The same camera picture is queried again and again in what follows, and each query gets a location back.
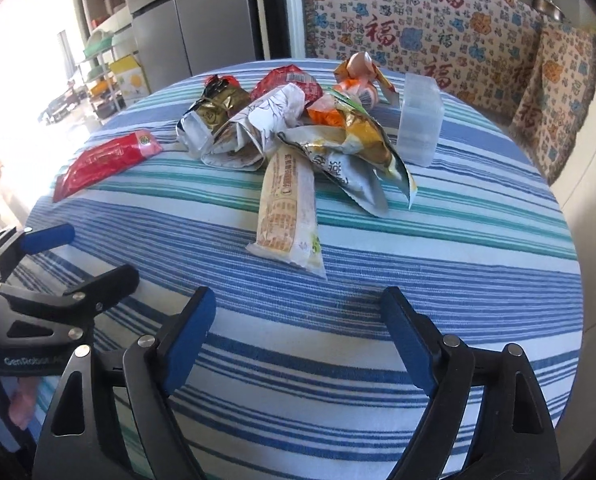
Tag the long beige snack packet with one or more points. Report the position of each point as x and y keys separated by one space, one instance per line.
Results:
x=285 y=210

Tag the white paper wrapper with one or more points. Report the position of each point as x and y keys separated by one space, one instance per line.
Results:
x=263 y=120

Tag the clear plastic box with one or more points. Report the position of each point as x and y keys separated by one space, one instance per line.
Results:
x=418 y=120

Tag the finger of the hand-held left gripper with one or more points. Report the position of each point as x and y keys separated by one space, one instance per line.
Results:
x=47 y=238
x=102 y=285

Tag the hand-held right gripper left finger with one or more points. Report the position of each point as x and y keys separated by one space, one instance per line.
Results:
x=192 y=342

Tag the steel cooking pot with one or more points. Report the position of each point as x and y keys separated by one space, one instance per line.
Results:
x=548 y=6

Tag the silver yellow snack bag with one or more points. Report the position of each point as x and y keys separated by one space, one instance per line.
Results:
x=363 y=140

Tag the gold black foil wrapper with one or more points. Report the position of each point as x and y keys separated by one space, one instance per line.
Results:
x=217 y=105

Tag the metal storage rack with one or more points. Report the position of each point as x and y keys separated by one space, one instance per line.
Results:
x=90 y=95

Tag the patterned sofa throw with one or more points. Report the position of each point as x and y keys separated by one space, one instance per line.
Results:
x=428 y=20
x=553 y=105

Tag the orange white wrapper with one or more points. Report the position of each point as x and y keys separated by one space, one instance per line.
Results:
x=328 y=115

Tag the blue striped tablecloth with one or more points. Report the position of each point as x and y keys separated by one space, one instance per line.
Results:
x=428 y=240

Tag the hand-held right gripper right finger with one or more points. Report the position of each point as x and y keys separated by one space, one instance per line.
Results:
x=408 y=345

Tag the red snack packet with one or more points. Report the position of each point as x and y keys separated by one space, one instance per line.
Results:
x=102 y=160

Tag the person's left hand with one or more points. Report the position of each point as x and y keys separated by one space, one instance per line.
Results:
x=21 y=405

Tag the yellow white cardboard box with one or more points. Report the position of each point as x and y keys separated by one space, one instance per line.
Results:
x=127 y=77

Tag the red foil wrapper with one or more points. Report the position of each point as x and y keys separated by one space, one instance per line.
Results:
x=290 y=85

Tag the green plastic basin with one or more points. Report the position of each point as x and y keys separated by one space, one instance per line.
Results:
x=99 y=42

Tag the peach foil wrapper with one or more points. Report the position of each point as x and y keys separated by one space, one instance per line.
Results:
x=358 y=66

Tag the grey refrigerator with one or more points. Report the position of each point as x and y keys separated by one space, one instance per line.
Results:
x=197 y=35

